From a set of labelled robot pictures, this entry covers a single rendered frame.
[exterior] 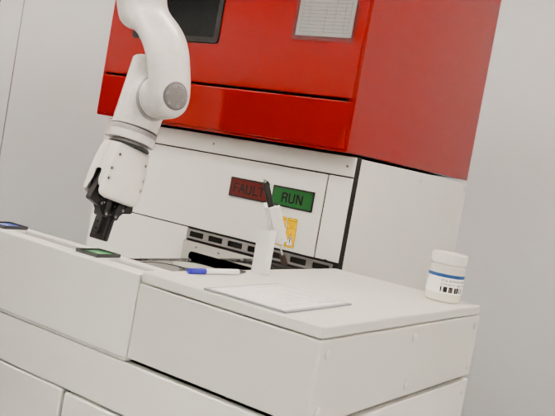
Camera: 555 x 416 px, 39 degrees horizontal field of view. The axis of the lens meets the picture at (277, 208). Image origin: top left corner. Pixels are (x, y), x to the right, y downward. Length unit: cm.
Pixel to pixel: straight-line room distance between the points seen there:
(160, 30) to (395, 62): 70
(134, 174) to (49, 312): 28
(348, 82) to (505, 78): 157
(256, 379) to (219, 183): 92
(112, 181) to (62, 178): 332
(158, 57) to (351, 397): 63
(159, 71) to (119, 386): 52
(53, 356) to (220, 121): 77
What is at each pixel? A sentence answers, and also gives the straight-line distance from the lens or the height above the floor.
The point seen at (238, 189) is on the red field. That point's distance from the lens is 193.
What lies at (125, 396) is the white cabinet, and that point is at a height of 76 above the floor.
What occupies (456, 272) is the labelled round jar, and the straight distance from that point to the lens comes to 155.
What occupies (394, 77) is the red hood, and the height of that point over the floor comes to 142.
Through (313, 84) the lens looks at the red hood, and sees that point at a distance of 179.
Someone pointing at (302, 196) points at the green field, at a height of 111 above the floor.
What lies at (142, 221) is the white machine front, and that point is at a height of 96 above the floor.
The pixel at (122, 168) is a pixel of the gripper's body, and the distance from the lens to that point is 138.
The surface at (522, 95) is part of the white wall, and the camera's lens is 322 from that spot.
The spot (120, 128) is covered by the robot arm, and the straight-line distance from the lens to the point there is 139.
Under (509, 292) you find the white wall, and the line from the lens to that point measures 318.
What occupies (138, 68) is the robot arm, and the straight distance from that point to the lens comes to 141.
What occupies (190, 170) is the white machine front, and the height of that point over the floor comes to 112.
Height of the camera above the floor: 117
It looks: 3 degrees down
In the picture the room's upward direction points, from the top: 10 degrees clockwise
